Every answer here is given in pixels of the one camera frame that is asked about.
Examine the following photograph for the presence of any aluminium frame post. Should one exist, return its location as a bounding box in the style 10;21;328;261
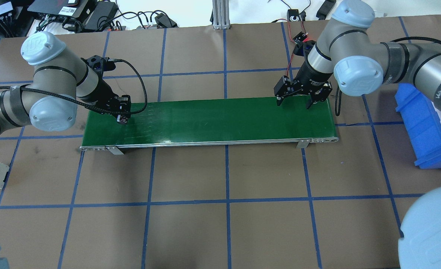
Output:
212;0;231;30

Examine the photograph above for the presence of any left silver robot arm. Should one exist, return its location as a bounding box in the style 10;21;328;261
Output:
0;32;131;135

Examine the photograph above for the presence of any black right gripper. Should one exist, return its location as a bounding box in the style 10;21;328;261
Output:
274;75;333;109

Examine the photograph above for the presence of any red black wire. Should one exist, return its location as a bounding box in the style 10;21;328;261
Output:
275;19;309;79

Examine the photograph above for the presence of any blue storage bin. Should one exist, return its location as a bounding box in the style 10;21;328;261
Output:
395;83;441;170

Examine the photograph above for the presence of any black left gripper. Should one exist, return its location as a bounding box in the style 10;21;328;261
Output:
105;95;132;125

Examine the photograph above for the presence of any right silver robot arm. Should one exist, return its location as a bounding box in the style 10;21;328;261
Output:
274;0;441;112

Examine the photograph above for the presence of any black power adapter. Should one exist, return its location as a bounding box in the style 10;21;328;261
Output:
81;1;118;33

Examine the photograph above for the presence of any green conveyor belt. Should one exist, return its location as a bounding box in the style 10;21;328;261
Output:
80;96;339;151

